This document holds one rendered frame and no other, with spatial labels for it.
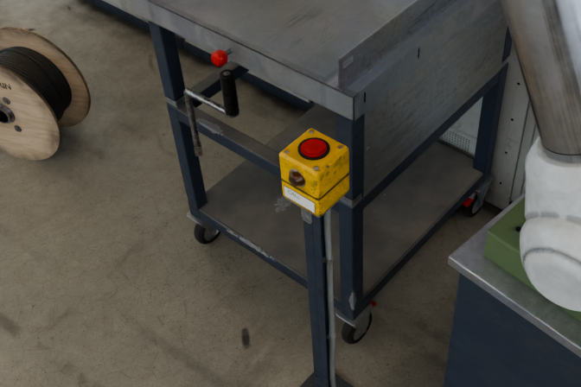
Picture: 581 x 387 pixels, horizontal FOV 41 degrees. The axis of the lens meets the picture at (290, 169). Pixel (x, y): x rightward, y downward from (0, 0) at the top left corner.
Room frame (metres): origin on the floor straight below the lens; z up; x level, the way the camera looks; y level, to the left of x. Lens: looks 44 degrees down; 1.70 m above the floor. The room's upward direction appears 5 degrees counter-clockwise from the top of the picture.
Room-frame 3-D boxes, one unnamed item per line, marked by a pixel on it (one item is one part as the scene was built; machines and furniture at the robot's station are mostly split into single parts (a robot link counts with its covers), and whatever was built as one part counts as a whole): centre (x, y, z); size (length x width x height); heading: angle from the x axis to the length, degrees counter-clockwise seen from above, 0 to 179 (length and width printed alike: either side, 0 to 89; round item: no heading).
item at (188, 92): (1.32, 0.16, 0.62); 0.17 x 0.03 x 0.30; 47
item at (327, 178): (0.88, -0.04, 0.85); 0.08 x 0.08 x 0.10; 46
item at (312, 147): (0.88, -0.04, 0.90); 0.04 x 0.04 x 0.02
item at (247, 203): (1.52, -0.14, 0.46); 0.64 x 0.58 x 0.66; 136
